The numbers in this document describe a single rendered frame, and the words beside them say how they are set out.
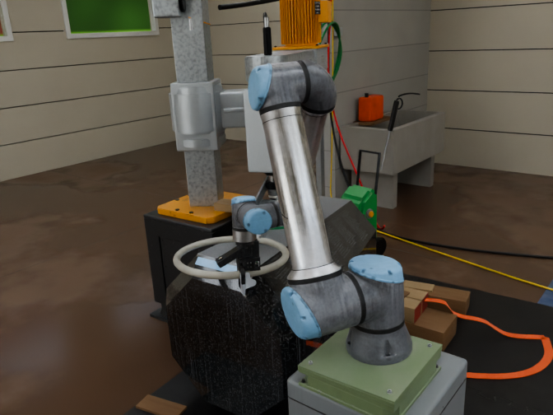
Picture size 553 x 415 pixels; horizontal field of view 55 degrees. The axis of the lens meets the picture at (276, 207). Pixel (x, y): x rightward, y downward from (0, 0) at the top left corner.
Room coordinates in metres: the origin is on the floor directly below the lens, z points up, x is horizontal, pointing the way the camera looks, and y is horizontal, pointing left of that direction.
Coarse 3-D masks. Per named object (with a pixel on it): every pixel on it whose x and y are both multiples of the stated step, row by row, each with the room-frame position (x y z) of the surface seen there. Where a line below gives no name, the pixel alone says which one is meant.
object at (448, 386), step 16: (448, 368) 1.32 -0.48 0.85; (464, 368) 1.33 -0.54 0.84; (288, 384) 1.31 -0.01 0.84; (432, 384) 1.25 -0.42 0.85; (448, 384) 1.25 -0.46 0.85; (464, 384) 1.34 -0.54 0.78; (288, 400) 1.31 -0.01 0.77; (304, 400) 1.27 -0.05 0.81; (320, 400) 1.23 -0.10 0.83; (416, 400) 1.19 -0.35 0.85; (432, 400) 1.19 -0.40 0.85; (448, 400) 1.25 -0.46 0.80; (464, 400) 1.35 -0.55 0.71
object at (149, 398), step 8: (144, 400) 2.31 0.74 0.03; (152, 400) 2.30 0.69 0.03; (160, 400) 2.30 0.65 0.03; (168, 400) 2.30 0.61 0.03; (144, 408) 2.24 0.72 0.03; (152, 408) 2.24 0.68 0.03; (160, 408) 2.24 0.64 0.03; (168, 408) 2.23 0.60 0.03; (176, 408) 2.23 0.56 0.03; (184, 408) 2.23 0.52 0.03
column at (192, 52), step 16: (192, 0) 3.21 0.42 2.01; (192, 16) 3.22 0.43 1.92; (208, 16) 3.38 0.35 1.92; (176, 32) 3.23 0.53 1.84; (192, 32) 3.22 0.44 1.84; (208, 32) 3.34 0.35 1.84; (176, 48) 3.23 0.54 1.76; (192, 48) 3.22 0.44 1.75; (208, 48) 3.30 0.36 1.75; (176, 64) 3.23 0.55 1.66; (192, 64) 3.22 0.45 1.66; (208, 64) 3.26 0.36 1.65; (192, 80) 3.22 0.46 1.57; (208, 80) 3.23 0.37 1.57; (192, 160) 3.22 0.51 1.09; (208, 160) 3.21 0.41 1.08; (192, 176) 3.22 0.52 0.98; (208, 176) 3.21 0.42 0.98; (192, 192) 3.23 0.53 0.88; (208, 192) 3.22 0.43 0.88
